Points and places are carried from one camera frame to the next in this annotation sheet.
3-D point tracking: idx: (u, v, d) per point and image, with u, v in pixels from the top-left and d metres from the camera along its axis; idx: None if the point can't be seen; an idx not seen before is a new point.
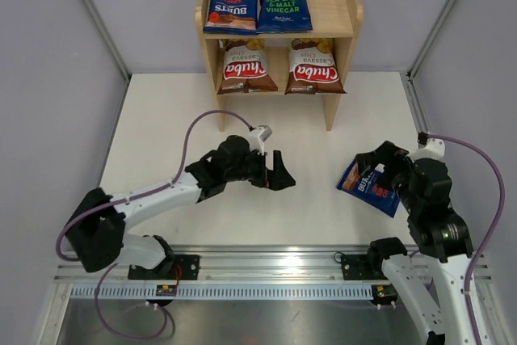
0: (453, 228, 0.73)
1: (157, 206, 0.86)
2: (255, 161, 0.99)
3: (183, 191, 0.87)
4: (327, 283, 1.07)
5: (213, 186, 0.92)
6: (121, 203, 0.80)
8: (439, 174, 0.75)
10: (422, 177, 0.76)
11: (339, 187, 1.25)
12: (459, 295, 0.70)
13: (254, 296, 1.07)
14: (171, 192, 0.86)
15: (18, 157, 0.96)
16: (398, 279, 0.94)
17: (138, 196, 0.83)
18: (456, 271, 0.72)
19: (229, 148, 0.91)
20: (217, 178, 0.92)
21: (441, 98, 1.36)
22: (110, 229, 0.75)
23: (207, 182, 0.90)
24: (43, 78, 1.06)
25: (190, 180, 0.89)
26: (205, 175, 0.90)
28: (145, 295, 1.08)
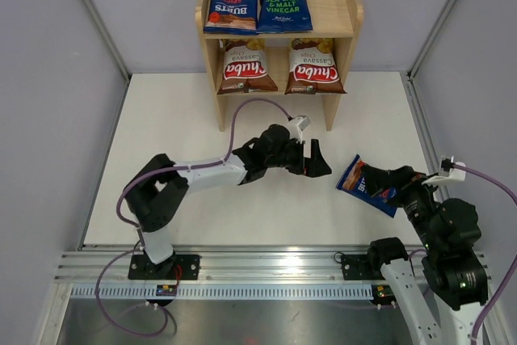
0: (472, 277, 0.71)
1: (210, 179, 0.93)
2: (293, 148, 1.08)
3: (233, 169, 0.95)
4: (328, 282, 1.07)
5: (255, 170, 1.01)
6: (184, 169, 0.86)
8: (468, 225, 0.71)
10: (449, 225, 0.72)
11: (339, 187, 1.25)
12: (465, 339, 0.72)
13: (254, 296, 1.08)
14: (224, 169, 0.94)
15: (18, 157, 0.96)
16: (397, 286, 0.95)
17: (198, 166, 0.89)
18: (465, 317, 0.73)
19: (272, 136, 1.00)
20: (259, 163, 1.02)
21: (441, 98, 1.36)
22: (173, 191, 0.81)
23: (250, 166, 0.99)
24: (43, 77, 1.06)
25: (238, 161, 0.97)
26: (249, 159, 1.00)
28: (145, 295, 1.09)
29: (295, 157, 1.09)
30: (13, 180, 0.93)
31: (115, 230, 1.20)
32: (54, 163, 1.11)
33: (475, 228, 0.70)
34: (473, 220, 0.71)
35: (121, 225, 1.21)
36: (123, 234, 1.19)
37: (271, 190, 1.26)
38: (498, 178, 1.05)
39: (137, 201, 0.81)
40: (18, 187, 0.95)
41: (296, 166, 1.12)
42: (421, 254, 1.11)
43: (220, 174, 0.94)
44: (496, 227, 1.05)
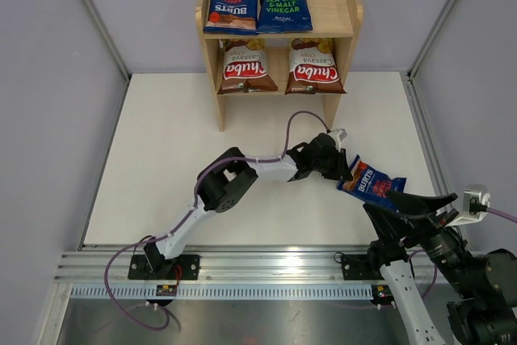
0: (506, 338, 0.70)
1: (269, 174, 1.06)
2: (335, 157, 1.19)
3: (287, 167, 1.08)
4: (327, 282, 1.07)
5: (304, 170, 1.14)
6: (253, 161, 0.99)
8: (512, 287, 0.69)
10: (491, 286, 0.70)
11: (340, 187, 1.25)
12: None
13: (254, 296, 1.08)
14: (282, 164, 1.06)
15: (18, 156, 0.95)
16: (396, 288, 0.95)
17: (263, 161, 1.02)
18: None
19: (322, 142, 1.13)
20: (307, 164, 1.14)
21: (441, 98, 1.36)
22: (244, 178, 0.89)
23: (301, 166, 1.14)
24: (42, 77, 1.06)
25: (291, 161, 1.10)
26: (300, 159, 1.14)
28: (145, 295, 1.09)
29: (335, 166, 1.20)
30: (13, 179, 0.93)
31: (115, 230, 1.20)
32: (55, 163, 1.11)
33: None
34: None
35: (121, 226, 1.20)
36: (123, 233, 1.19)
37: (271, 189, 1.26)
38: (498, 178, 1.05)
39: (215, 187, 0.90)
40: (18, 186, 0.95)
41: (334, 173, 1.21)
42: (421, 254, 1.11)
43: (278, 170, 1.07)
44: (495, 227, 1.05)
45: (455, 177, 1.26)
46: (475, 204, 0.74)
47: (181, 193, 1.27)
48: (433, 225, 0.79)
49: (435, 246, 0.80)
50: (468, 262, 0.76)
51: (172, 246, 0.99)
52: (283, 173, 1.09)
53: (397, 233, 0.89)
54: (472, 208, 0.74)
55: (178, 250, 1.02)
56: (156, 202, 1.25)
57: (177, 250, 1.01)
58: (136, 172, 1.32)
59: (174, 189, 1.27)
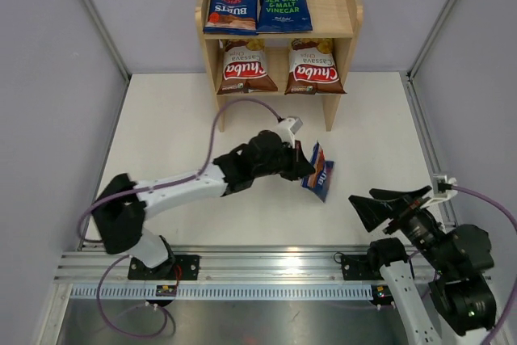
0: (479, 303, 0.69)
1: (182, 196, 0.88)
2: (287, 154, 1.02)
3: (208, 184, 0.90)
4: (327, 282, 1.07)
5: (244, 183, 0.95)
6: (145, 191, 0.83)
8: (481, 253, 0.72)
10: (460, 252, 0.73)
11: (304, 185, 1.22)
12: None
13: (254, 296, 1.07)
14: (196, 183, 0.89)
15: (18, 156, 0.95)
16: (395, 289, 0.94)
17: (161, 187, 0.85)
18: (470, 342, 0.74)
19: (261, 145, 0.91)
20: (246, 174, 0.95)
21: (441, 98, 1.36)
22: (129, 215, 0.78)
23: (241, 178, 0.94)
24: (43, 77, 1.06)
25: (216, 174, 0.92)
26: (237, 170, 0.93)
28: (145, 295, 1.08)
29: (289, 165, 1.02)
30: (13, 179, 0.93)
31: None
32: (54, 164, 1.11)
33: (488, 258, 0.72)
34: (485, 250, 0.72)
35: None
36: None
37: (271, 190, 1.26)
38: (498, 178, 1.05)
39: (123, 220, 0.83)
40: (18, 186, 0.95)
41: (289, 172, 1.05)
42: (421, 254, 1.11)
43: (191, 189, 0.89)
44: (496, 228, 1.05)
45: (455, 177, 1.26)
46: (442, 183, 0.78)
47: None
48: (406, 204, 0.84)
49: (414, 228, 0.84)
50: (443, 238, 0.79)
51: (149, 257, 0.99)
52: (214, 190, 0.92)
53: (379, 220, 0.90)
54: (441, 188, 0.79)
55: (166, 252, 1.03)
56: None
57: (161, 255, 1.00)
58: (136, 173, 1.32)
59: None
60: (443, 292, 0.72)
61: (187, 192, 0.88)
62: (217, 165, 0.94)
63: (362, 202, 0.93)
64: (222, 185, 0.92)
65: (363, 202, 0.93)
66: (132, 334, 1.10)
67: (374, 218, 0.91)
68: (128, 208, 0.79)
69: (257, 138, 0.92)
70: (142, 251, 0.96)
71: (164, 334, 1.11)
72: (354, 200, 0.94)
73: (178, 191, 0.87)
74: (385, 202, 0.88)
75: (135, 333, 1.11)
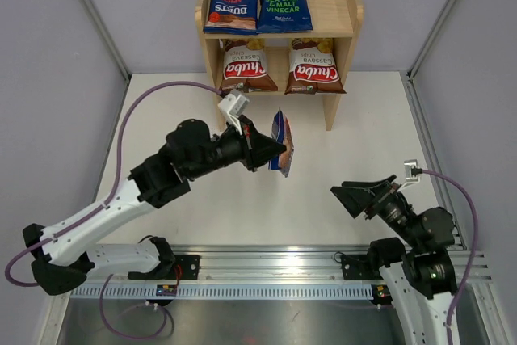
0: (440, 268, 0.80)
1: (94, 233, 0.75)
2: (235, 140, 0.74)
3: (121, 211, 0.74)
4: (327, 282, 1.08)
5: (173, 191, 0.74)
6: (48, 242, 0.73)
8: (443, 233, 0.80)
10: (428, 233, 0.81)
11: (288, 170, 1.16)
12: (441, 328, 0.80)
13: (254, 296, 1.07)
14: (102, 216, 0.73)
15: (18, 156, 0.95)
16: (395, 290, 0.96)
17: (65, 232, 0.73)
18: (439, 306, 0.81)
19: (179, 144, 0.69)
20: (172, 179, 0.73)
21: (441, 98, 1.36)
22: (40, 271, 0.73)
23: (165, 187, 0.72)
24: (42, 78, 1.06)
25: (128, 195, 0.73)
26: (158, 177, 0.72)
28: (145, 295, 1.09)
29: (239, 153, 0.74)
30: (13, 179, 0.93)
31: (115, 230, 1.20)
32: (54, 164, 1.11)
33: (449, 236, 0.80)
34: (447, 229, 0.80)
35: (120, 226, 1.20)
36: (123, 234, 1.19)
37: (271, 190, 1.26)
38: (498, 178, 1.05)
39: (77, 262, 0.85)
40: (18, 187, 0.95)
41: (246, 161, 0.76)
42: None
43: (99, 224, 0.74)
44: (496, 227, 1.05)
45: (456, 177, 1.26)
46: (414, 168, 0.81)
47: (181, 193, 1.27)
48: (387, 189, 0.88)
49: (388, 212, 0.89)
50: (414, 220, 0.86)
51: (141, 266, 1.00)
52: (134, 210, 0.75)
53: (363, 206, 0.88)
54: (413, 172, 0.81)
55: (155, 254, 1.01)
56: None
57: (151, 262, 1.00)
58: None
59: None
60: (411, 264, 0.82)
61: (96, 229, 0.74)
62: (133, 179, 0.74)
63: (346, 191, 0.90)
64: (142, 204, 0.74)
65: (346, 191, 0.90)
66: (128, 335, 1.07)
67: (358, 204, 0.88)
68: (36, 264, 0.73)
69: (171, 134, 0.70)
70: (125, 265, 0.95)
71: (160, 335, 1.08)
72: (336, 191, 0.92)
73: (84, 231, 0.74)
74: (369, 188, 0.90)
75: (130, 334, 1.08)
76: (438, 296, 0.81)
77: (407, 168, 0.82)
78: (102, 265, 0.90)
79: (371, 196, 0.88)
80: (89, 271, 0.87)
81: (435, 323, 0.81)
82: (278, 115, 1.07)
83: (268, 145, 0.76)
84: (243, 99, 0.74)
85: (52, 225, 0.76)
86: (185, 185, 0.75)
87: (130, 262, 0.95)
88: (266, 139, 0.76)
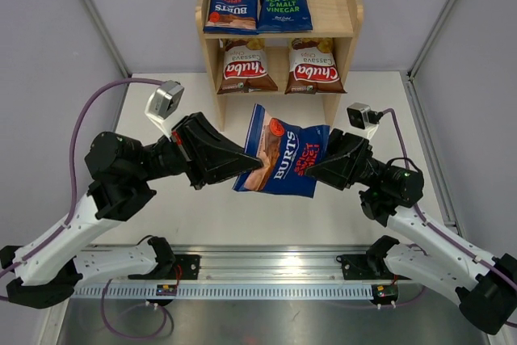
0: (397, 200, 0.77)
1: (62, 253, 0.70)
2: (172, 149, 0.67)
3: (81, 230, 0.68)
4: (328, 282, 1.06)
5: (133, 204, 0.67)
6: (18, 265, 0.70)
8: (418, 187, 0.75)
10: (405, 200, 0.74)
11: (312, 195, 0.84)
12: (423, 229, 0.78)
13: (254, 296, 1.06)
14: (66, 237, 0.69)
15: (18, 156, 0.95)
16: (406, 266, 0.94)
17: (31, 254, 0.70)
18: (407, 216, 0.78)
19: (95, 166, 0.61)
20: (126, 194, 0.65)
21: (441, 98, 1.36)
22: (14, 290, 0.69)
23: (122, 203, 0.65)
24: (44, 78, 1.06)
25: (88, 213, 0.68)
26: (113, 191, 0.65)
28: (145, 295, 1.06)
29: (178, 162, 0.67)
30: (13, 179, 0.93)
31: (116, 230, 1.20)
32: (55, 164, 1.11)
33: (420, 191, 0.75)
34: (419, 187, 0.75)
35: (120, 226, 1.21)
36: (123, 233, 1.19)
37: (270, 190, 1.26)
38: (498, 178, 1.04)
39: (65, 276, 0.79)
40: (18, 187, 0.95)
41: (191, 174, 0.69)
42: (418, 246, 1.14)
43: (63, 245, 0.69)
44: (496, 228, 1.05)
45: (456, 177, 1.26)
46: (371, 113, 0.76)
47: (180, 193, 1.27)
48: (364, 148, 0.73)
49: (361, 173, 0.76)
50: (383, 176, 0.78)
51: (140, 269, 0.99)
52: (95, 229, 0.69)
53: (344, 178, 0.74)
54: (369, 117, 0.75)
55: (152, 257, 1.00)
56: (155, 202, 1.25)
57: (148, 265, 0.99)
58: None
59: (174, 190, 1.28)
60: (375, 207, 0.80)
61: (59, 251, 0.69)
62: (91, 196, 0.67)
63: (323, 168, 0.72)
64: (101, 222, 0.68)
65: (325, 168, 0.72)
66: (128, 336, 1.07)
67: (341, 174, 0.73)
68: (10, 288, 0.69)
69: (88, 157, 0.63)
70: (121, 271, 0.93)
71: (160, 334, 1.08)
72: (311, 171, 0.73)
73: (48, 253, 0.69)
74: (348, 153, 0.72)
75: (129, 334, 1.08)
76: (401, 209, 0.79)
77: (365, 115, 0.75)
78: (96, 275, 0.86)
79: (351, 161, 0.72)
80: (78, 283, 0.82)
81: (416, 229, 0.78)
82: (258, 112, 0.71)
83: (222, 158, 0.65)
84: (161, 97, 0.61)
85: (23, 247, 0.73)
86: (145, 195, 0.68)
87: (126, 266, 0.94)
88: (220, 153, 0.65)
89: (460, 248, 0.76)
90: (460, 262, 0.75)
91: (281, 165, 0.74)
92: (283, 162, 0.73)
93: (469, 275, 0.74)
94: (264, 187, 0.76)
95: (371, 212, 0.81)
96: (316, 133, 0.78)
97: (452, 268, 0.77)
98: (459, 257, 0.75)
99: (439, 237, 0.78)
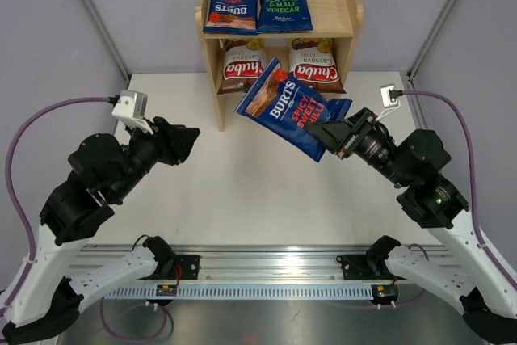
0: (442, 190, 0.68)
1: (40, 287, 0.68)
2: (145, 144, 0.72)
3: (48, 261, 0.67)
4: (328, 282, 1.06)
5: (93, 220, 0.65)
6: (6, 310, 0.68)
8: (439, 153, 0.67)
10: (423, 161, 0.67)
11: (317, 158, 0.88)
12: (478, 250, 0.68)
13: (254, 296, 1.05)
14: (35, 271, 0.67)
15: (18, 156, 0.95)
16: (408, 270, 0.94)
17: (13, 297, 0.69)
18: (464, 231, 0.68)
19: (86, 163, 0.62)
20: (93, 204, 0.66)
21: (441, 98, 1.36)
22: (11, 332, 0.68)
23: (80, 219, 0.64)
24: (44, 78, 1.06)
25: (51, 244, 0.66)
26: (72, 207, 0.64)
28: (145, 295, 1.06)
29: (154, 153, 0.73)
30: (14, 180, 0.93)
31: (116, 231, 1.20)
32: (55, 165, 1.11)
33: (443, 152, 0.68)
34: (438, 147, 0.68)
35: (120, 226, 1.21)
36: (123, 233, 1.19)
37: (270, 191, 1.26)
38: (498, 178, 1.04)
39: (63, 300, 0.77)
40: (18, 187, 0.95)
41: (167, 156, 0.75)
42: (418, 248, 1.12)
43: (36, 281, 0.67)
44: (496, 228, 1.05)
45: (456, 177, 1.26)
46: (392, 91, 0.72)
47: (180, 193, 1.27)
48: (367, 114, 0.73)
49: (369, 145, 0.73)
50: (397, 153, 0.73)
51: (141, 273, 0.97)
52: (63, 254, 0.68)
53: (341, 140, 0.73)
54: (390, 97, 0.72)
55: (150, 257, 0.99)
56: (155, 202, 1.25)
57: (149, 266, 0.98)
58: None
59: (174, 189, 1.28)
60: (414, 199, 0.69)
61: (36, 286, 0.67)
62: (46, 225, 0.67)
63: (321, 127, 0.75)
64: (64, 246, 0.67)
65: (321, 125, 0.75)
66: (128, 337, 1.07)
67: (338, 139, 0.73)
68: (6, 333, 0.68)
69: (74, 157, 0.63)
70: (122, 279, 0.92)
71: (160, 336, 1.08)
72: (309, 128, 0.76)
73: (26, 293, 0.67)
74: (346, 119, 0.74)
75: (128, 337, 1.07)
76: (458, 221, 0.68)
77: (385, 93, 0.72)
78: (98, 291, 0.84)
79: (349, 128, 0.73)
80: (81, 305, 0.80)
81: (470, 250, 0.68)
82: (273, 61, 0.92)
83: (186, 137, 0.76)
84: (140, 98, 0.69)
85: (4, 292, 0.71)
86: (107, 210, 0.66)
87: (127, 274, 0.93)
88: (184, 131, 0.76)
89: (509, 279, 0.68)
90: (504, 294, 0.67)
91: (276, 103, 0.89)
92: (279, 101, 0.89)
93: (509, 310, 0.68)
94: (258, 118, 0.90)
95: (420, 212, 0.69)
96: (336, 104, 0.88)
97: (488, 295, 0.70)
98: (506, 288, 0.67)
99: (492, 263, 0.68)
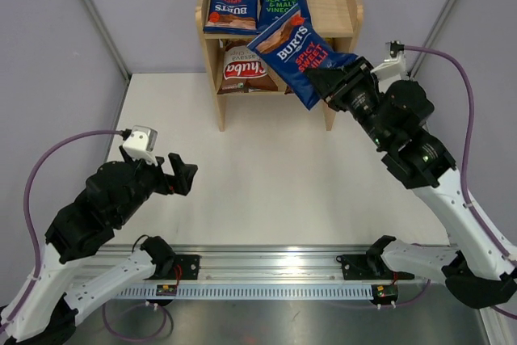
0: (428, 147, 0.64)
1: (44, 303, 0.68)
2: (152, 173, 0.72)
3: (52, 278, 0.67)
4: (328, 282, 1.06)
5: (96, 240, 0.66)
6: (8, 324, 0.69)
8: (424, 104, 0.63)
10: (406, 110, 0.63)
11: (308, 107, 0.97)
12: (464, 210, 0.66)
13: (254, 296, 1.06)
14: (39, 288, 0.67)
15: (18, 156, 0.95)
16: (399, 258, 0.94)
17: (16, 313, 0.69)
18: (451, 190, 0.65)
19: (102, 185, 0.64)
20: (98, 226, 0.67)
21: (441, 98, 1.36)
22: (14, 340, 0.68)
23: (85, 239, 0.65)
24: (44, 78, 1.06)
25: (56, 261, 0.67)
26: (77, 228, 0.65)
28: (145, 295, 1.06)
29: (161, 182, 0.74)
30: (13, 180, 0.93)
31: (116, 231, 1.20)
32: (56, 165, 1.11)
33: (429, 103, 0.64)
34: (424, 98, 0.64)
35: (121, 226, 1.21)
36: (123, 234, 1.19)
37: (270, 191, 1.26)
38: (498, 178, 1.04)
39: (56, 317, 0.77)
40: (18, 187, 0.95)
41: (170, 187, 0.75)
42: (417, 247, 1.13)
43: (40, 297, 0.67)
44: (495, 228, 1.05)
45: None
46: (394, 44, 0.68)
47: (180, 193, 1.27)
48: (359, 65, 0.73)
49: (355, 96, 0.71)
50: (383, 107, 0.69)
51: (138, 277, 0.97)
52: (67, 271, 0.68)
53: (329, 89, 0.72)
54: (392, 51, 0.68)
55: (147, 262, 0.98)
56: (156, 202, 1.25)
57: (148, 269, 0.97)
58: None
59: None
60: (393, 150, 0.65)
61: (40, 301, 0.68)
62: (51, 243, 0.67)
63: (317, 73, 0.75)
64: (68, 265, 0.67)
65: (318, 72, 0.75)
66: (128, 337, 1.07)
67: (328, 86, 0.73)
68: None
69: (93, 178, 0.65)
70: (119, 287, 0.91)
71: (160, 335, 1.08)
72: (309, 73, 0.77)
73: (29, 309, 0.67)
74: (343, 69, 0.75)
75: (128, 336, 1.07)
76: (443, 178, 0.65)
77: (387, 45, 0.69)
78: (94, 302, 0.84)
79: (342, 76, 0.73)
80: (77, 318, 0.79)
81: (456, 210, 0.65)
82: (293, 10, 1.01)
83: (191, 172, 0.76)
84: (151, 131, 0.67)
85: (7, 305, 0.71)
86: (108, 231, 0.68)
87: (124, 280, 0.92)
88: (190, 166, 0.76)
89: (493, 241, 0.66)
90: (489, 255, 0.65)
91: (286, 46, 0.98)
92: (288, 44, 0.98)
93: (493, 272, 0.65)
94: (266, 56, 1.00)
95: (403, 167, 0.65)
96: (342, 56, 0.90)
97: (472, 258, 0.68)
98: (489, 250, 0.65)
99: (477, 224, 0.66)
